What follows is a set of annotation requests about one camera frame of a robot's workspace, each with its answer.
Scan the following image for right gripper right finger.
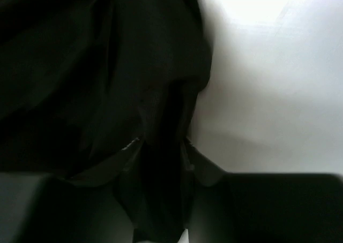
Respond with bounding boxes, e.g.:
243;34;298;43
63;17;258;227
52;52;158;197
185;141;342;242

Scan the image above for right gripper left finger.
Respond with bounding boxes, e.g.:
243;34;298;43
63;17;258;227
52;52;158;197
1;143;133;242

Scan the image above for black pleated skirt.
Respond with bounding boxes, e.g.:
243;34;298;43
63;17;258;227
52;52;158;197
1;0;212;242

